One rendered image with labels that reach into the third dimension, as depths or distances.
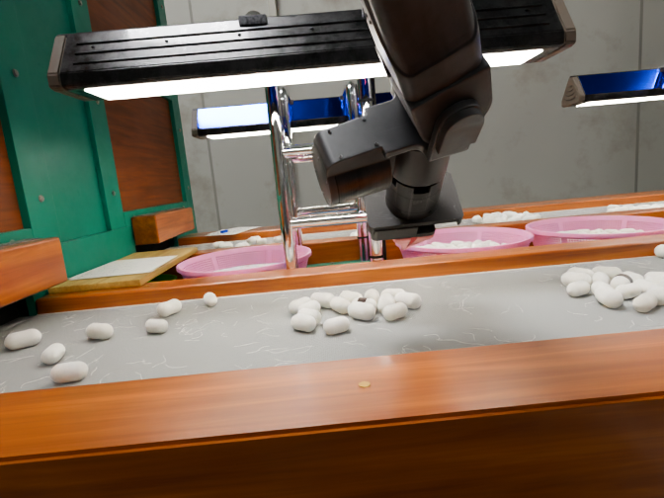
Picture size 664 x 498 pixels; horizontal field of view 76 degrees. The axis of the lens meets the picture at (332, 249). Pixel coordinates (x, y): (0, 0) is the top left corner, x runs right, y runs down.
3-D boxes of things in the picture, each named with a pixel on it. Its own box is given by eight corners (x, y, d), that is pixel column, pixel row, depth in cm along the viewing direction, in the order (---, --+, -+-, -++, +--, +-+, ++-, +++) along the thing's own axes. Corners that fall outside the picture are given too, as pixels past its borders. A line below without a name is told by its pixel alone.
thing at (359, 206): (376, 277, 97) (362, 74, 90) (290, 286, 97) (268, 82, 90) (368, 261, 116) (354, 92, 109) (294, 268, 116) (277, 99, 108)
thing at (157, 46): (578, 44, 50) (578, -23, 49) (47, 90, 49) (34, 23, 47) (542, 62, 58) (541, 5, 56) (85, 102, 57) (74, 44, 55)
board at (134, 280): (140, 286, 69) (139, 279, 68) (47, 294, 68) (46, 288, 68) (198, 251, 101) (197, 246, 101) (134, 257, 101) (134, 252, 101)
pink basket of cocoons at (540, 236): (718, 278, 75) (721, 224, 73) (570, 291, 74) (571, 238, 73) (615, 252, 101) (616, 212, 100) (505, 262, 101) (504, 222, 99)
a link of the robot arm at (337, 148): (493, 107, 29) (440, 27, 33) (338, 154, 28) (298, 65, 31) (453, 197, 40) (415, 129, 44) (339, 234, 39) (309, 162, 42)
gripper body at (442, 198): (361, 191, 49) (361, 145, 43) (448, 181, 49) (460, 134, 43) (369, 237, 46) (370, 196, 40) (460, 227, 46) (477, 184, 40)
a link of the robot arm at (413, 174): (470, 131, 35) (440, 89, 38) (394, 155, 34) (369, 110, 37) (455, 184, 41) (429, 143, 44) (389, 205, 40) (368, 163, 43)
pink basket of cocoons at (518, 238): (566, 283, 80) (566, 233, 79) (453, 310, 70) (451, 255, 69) (469, 262, 104) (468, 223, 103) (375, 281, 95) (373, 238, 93)
